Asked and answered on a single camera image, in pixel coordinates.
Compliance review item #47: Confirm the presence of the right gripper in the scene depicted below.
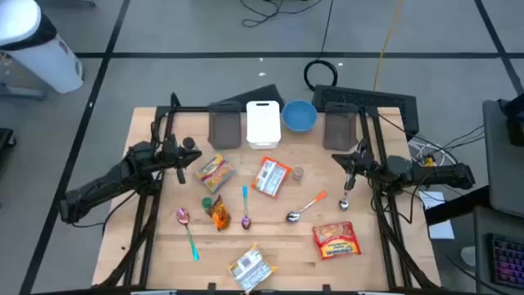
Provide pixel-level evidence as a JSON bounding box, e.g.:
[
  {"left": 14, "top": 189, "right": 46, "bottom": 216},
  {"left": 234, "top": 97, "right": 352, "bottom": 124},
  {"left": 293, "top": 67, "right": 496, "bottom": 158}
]
[{"left": 331, "top": 140, "right": 377, "bottom": 192}]

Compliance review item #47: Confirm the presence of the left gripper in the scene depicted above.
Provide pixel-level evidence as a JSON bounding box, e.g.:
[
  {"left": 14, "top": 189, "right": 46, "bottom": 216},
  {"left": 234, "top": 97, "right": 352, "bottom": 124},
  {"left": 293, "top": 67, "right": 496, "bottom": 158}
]
[{"left": 161, "top": 134, "right": 203, "bottom": 185}]

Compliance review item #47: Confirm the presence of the blue-edged yellow ramen packet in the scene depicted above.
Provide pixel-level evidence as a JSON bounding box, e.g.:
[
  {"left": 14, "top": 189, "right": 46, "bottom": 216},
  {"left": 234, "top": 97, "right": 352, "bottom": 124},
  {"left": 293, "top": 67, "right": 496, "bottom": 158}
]
[{"left": 194, "top": 152, "right": 237, "bottom": 193}]

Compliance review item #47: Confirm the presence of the pink spoon with teal handle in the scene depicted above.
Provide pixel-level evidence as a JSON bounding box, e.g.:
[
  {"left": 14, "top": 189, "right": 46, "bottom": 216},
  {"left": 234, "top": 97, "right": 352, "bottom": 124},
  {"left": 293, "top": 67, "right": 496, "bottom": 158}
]
[{"left": 175, "top": 207, "right": 201, "bottom": 262}]

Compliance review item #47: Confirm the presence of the orange taco mix pouch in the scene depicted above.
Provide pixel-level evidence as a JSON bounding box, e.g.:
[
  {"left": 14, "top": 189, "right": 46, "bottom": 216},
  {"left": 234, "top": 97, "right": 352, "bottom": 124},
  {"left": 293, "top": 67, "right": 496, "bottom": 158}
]
[{"left": 206, "top": 194, "right": 233, "bottom": 232}]

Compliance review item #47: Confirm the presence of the silver spoon with orange handle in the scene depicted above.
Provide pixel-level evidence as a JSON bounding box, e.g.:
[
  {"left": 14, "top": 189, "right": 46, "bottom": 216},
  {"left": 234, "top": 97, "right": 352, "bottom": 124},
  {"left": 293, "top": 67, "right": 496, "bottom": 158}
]
[{"left": 285, "top": 190, "right": 329, "bottom": 225}]

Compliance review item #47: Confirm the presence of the purple spoon with blue handle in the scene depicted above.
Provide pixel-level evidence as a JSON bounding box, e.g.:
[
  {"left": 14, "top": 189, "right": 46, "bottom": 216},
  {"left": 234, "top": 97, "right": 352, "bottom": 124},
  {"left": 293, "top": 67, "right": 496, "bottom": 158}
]
[{"left": 241, "top": 184, "right": 252, "bottom": 230}]

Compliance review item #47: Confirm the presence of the grey plastic bin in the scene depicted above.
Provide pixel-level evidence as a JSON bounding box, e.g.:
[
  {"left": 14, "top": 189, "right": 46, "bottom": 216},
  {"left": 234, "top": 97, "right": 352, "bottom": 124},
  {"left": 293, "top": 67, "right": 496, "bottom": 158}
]
[
  {"left": 207, "top": 100, "right": 243, "bottom": 151},
  {"left": 322, "top": 101, "right": 360, "bottom": 152}
]

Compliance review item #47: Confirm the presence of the plain silver spoon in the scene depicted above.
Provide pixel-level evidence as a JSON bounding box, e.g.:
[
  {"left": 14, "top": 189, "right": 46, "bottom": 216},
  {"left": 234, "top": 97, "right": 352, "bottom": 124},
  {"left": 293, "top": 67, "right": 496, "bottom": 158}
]
[{"left": 338, "top": 188, "right": 353, "bottom": 211}]

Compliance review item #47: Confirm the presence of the blue bowl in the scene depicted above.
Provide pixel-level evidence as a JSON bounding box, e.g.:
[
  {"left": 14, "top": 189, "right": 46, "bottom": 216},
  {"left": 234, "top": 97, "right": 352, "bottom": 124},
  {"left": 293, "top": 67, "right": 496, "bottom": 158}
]
[{"left": 281, "top": 99, "right": 318, "bottom": 134}]

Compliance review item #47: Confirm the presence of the black perforated panel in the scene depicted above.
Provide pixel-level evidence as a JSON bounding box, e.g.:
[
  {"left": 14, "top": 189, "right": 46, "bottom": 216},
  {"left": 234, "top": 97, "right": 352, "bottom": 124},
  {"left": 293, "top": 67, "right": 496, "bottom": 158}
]
[{"left": 311, "top": 84, "right": 421, "bottom": 143}]

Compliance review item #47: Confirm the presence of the orange ramen packet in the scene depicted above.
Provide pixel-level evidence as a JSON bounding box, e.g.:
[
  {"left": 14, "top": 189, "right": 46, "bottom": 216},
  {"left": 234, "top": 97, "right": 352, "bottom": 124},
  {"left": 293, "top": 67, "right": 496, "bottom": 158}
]
[{"left": 251, "top": 156, "right": 293, "bottom": 200}]

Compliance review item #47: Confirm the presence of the red ramen packet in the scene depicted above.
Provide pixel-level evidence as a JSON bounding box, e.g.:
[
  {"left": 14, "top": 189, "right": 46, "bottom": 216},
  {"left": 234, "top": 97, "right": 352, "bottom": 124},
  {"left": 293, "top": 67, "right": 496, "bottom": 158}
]
[{"left": 312, "top": 220, "right": 363, "bottom": 261}]

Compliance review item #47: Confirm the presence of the white plastic bin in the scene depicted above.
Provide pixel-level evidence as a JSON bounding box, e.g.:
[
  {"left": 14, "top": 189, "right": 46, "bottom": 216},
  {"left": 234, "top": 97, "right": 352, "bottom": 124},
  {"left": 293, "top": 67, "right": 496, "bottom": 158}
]
[{"left": 246, "top": 100, "right": 282, "bottom": 151}]

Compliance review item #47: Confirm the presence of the black triangular panel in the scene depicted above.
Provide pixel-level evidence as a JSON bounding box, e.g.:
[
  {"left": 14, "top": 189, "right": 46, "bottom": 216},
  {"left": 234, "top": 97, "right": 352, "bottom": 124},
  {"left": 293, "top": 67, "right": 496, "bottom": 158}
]
[{"left": 219, "top": 84, "right": 286, "bottom": 111}]

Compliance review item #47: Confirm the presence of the black desk beam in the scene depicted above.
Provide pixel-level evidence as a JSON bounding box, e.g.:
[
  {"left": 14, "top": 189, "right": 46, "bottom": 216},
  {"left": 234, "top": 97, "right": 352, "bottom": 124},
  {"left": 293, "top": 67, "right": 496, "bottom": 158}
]
[{"left": 423, "top": 184, "right": 491, "bottom": 227}]

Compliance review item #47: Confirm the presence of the white paper sheet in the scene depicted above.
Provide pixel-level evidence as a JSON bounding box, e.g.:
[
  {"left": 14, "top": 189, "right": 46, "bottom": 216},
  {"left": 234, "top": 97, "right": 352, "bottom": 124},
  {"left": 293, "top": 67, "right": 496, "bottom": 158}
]
[{"left": 418, "top": 190, "right": 456, "bottom": 241}]

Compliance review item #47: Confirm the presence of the white round device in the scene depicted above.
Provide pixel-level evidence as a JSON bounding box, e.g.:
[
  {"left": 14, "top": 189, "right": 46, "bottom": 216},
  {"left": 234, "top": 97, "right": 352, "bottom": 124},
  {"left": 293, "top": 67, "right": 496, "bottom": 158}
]
[{"left": 460, "top": 245, "right": 478, "bottom": 267}]

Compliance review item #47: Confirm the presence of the grey desk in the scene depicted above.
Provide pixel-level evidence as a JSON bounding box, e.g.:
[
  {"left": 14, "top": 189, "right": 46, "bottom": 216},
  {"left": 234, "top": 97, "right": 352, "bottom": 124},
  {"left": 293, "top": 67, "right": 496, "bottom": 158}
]
[{"left": 481, "top": 98, "right": 524, "bottom": 218}]

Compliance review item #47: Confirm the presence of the white trash can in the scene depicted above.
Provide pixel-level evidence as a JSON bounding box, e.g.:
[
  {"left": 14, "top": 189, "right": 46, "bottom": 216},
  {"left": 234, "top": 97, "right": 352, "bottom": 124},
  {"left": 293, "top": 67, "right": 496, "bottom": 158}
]
[{"left": 0, "top": 0, "right": 84, "bottom": 94}]

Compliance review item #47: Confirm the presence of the metal floor stand base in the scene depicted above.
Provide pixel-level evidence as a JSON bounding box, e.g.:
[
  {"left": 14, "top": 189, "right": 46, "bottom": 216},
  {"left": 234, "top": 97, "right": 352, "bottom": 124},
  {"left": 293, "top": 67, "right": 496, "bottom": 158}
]
[{"left": 0, "top": 52, "right": 47, "bottom": 102}]

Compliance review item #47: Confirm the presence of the black caster wheel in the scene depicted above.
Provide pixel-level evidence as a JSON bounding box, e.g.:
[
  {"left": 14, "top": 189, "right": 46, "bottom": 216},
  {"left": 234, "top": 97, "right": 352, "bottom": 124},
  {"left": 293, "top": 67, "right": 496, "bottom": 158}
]
[{"left": 0, "top": 128, "right": 16, "bottom": 149}]

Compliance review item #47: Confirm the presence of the backlit keyboard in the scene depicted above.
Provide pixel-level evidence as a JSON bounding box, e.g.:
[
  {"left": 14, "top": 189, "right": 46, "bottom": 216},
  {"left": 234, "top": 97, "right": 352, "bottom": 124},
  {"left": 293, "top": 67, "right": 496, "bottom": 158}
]
[{"left": 486, "top": 232, "right": 524, "bottom": 290}]

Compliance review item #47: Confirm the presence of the white cable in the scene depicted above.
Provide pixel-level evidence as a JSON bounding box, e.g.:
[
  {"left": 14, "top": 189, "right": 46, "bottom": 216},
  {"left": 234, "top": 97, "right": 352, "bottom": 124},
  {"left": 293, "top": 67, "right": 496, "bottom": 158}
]
[{"left": 408, "top": 137, "right": 458, "bottom": 167}]

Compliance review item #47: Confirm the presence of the coiled black cable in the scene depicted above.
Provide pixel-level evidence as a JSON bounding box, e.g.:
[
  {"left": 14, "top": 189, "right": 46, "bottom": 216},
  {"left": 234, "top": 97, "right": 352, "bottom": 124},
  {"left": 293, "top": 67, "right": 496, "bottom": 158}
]
[{"left": 303, "top": 0, "right": 339, "bottom": 92}]

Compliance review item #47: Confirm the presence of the yellow cable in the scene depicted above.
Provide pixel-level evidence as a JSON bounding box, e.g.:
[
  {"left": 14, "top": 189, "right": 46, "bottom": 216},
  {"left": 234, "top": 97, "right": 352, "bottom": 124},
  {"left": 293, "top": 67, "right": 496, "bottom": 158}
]
[{"left": 373, "top": 0, "right": 405, "bottom": 92}]

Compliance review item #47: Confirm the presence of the loose black floor cable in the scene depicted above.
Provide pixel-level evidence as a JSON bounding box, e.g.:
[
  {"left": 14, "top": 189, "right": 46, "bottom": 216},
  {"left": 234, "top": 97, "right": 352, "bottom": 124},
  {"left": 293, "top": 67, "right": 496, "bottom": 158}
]
[{"left": 239, "top": 0, "right": 325, "bottom": 29}]

